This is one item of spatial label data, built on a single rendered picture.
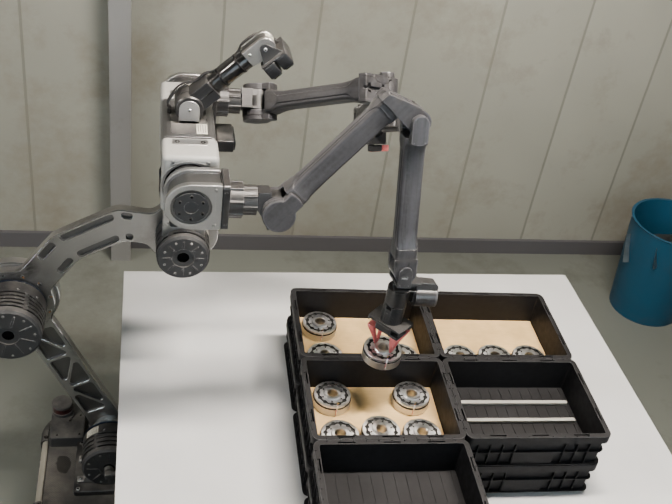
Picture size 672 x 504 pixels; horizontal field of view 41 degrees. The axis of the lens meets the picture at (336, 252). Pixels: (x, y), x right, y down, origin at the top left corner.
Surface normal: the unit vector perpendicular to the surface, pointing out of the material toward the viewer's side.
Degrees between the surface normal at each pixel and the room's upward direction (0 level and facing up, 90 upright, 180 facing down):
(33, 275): 90
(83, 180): 90
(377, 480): 0
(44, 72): 90
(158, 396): 0
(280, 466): 0
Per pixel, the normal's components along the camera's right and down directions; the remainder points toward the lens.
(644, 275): -0.65, 0.44
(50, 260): 0.16, 0.59
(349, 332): 0.14, -0.80
